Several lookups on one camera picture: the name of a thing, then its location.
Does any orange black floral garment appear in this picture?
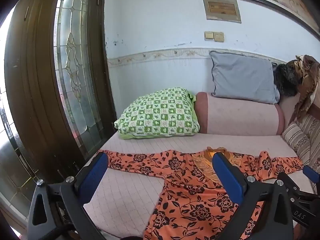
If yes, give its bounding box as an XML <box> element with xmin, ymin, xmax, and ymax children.
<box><xmin>98</xmin><ymin>147</ymin><xmax>304</xmax><ymax>240</ymax></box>

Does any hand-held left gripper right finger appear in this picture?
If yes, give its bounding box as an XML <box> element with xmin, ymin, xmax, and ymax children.
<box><xmin>212</xmin><ymin>152</ymin><xmax>293</xmax><ymax>240</ymax></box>

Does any leaded glass window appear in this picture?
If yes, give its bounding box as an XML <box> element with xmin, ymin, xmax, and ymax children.
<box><xmin>0</xmin><ymin>85</ymin><xmax>39</xmax><ymax>213</ymax></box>

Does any beige wall panel box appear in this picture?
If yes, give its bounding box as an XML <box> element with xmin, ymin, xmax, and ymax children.
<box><xmin>202</xmin><ymin>0</ymin><xmax>242</xmax><ymax>23</ymax></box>

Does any grey pillow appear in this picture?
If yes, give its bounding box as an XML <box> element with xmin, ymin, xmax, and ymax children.
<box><xmin>209</xmin><ymin>51</ymin><xmax>280</xmax><ymax>105</ymax></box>

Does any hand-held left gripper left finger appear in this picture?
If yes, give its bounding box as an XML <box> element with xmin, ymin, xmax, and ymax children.
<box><xmin>27</xmin><ymin>152</ymin><xmax>108</xmax><ymax>240</ymax></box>

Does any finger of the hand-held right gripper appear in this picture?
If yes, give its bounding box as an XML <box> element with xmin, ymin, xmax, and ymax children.
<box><xmin>277</xmin><ymin>171</ymin><xmax>320</xmax><ymax>204</ymax></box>
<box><xmin>302</xmin><ymin>166</ymin><xmax>320</xmax><ymax>184</ymax></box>

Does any black furry cloth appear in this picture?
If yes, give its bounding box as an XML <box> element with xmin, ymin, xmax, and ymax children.
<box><xmin>273</xmin><ymin>64</ymin><xmax>300</xmax><ymax>97</ymax></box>

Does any green checked pillow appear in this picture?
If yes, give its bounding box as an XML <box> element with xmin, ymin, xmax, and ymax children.
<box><xmin>114</xmin><ymin>87</ymin><xmax>200</xmax><ymax>140</ymax></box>

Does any striped beige cushion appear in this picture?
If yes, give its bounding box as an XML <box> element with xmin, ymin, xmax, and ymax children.
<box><xmin>282</xmin><ymin>115</ymin><xmax>320</xmax><ymax>175</ymax></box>

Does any wooden door with leaded glass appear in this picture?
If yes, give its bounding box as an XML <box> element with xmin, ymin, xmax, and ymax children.
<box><xmin>4</xmin><ymin>0</ymin><xmax>118</xmax><ymax>193</ymax></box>

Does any brown patterned cloth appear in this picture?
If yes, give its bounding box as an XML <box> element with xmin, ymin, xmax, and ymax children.
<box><xmin>286</xmin><ymin>54</ymin><xmax>320</xmax><ymax>125</ymax></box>

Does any pink cylindrical bolster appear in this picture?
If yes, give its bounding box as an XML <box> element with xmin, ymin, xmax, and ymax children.
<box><xmin>194</xmin><ymin>92</ymin><xmax>285</xmax><ymax>136</ymax></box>

